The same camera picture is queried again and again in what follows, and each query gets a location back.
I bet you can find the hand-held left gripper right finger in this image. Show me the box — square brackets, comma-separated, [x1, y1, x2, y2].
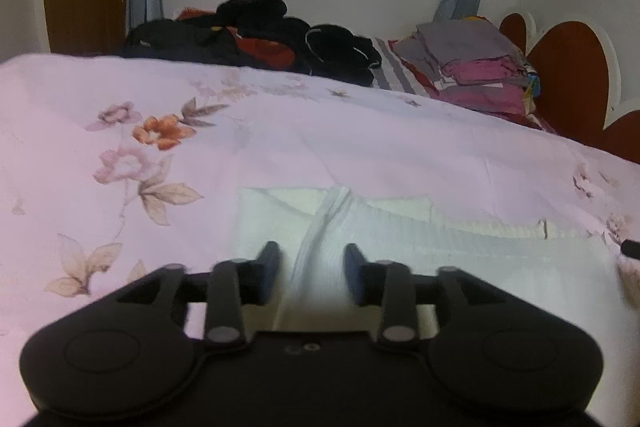
[342, 243, 506, 352]

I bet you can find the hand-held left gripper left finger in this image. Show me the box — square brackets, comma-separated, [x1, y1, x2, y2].
[112, 240, 282, 352]

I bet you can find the white long-sleeved shirt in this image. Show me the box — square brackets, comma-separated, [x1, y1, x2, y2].
[235, 185, 632, 342]

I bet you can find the pile of black clothes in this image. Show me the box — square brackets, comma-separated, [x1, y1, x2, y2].
[120, 0, 384, 88]

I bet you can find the stack of folded clothes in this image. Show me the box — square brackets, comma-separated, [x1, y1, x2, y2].
[392, 17, 542, 118]

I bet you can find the pink floral bed sheet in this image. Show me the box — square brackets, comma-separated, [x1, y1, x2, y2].
[0, 52, 640, 427]

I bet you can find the red and white headboard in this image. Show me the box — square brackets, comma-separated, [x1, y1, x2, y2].
[499, 11, 640, 164]

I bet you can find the grey striped cloth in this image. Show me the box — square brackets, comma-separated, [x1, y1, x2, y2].
[372, 37, 443, 98]

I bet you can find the red garment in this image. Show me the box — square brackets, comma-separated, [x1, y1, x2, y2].
[176, 7, 297, 68]

